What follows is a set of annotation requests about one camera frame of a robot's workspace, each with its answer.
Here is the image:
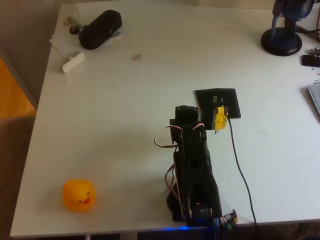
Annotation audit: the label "yellow rubber duck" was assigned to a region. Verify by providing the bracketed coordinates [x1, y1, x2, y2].
[62, 178, 97, 213]

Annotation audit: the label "grey laptop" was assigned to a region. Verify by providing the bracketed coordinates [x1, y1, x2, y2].
[306, 81, 320, 118]

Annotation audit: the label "red white servo wire loop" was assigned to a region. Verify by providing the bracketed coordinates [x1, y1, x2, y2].
[154, 124, 182, 149]

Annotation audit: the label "black microphone cable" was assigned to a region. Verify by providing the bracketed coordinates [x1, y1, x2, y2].
[296, 24, 320, 43]

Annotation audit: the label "small controller board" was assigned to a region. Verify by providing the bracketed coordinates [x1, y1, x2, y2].
[221, 209, 239, 230]

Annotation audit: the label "small black flat device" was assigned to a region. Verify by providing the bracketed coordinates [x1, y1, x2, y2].
[301, 54, 320, 68]

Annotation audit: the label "white paper sheets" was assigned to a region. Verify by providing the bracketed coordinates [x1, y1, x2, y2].
[49, 24, 124, 59]

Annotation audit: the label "blue table clamp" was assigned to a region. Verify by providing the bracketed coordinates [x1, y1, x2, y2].
[211, 216, 222, 231]

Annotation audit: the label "black camera with yellow tape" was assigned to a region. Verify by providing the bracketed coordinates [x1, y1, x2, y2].
[200, 105, 230, 135]

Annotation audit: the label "black fabric case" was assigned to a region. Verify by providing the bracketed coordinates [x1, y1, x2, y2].
[78, 9, 123, 51]

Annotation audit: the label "white power bank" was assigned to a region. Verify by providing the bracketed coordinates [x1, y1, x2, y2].
[61, 50, 86, 74]

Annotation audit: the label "black square mat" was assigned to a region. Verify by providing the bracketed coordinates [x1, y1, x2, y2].
[194, 87, 242, 121]

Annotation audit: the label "black camera cable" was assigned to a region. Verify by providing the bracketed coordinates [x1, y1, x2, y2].
[226, 114, 258, 227]

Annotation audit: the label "blue microphone on black base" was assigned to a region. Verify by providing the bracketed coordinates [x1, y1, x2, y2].
[260, 0, 315, 57]

